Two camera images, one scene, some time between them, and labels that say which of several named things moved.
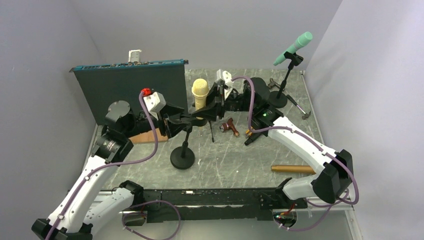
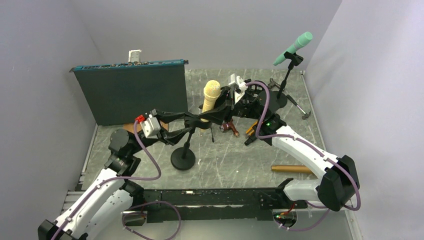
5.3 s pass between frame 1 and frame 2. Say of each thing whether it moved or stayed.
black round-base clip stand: stayed
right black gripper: stayed
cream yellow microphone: moved
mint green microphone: stayed
